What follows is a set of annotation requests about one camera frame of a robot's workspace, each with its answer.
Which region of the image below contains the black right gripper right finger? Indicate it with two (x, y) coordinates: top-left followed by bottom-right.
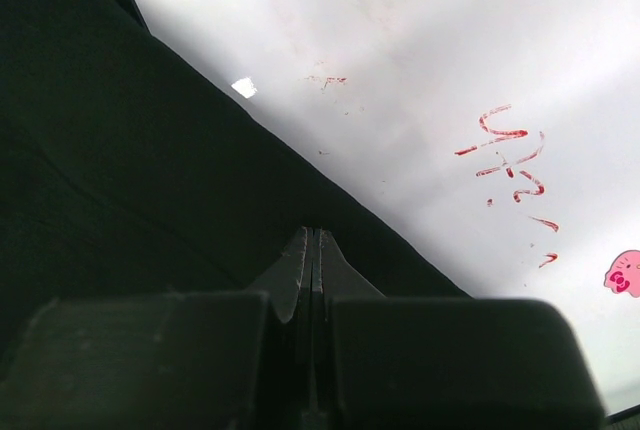
(318, 232), (605, 429)

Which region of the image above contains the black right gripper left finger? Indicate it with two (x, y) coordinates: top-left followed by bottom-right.
(1, 229), (308, 429)

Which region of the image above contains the black floral print t-shirt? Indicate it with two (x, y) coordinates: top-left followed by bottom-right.
(1, 0), (460, 345)

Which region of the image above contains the white tray board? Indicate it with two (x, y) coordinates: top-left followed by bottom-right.
(135, 0), (639, 413)

